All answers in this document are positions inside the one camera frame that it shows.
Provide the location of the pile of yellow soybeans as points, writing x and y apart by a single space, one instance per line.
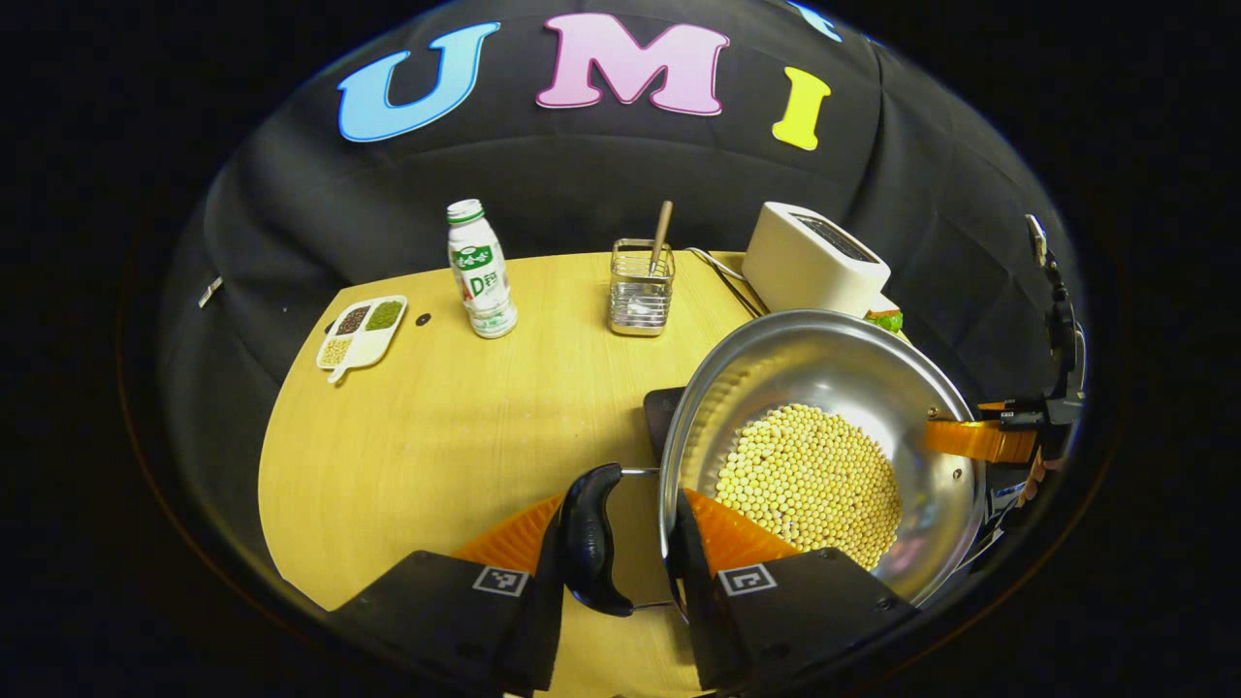
810 485

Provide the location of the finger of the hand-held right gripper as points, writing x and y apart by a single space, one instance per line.
997 407
979 441

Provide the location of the white toaster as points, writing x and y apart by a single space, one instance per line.
805 267

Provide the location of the black induction cooktop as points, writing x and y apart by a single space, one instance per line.
662 417

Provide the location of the sandwich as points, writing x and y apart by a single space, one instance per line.
886 320

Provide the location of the black backdrop cloth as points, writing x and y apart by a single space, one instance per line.
601 184

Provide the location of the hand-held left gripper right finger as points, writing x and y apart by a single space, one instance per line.
693 620

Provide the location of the white clip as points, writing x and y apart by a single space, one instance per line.
209 291

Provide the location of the white bottle with green label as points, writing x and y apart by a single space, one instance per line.
482 281

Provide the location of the white divided dish of beans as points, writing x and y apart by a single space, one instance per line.
364 334

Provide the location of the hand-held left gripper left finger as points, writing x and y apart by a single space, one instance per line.
543 620

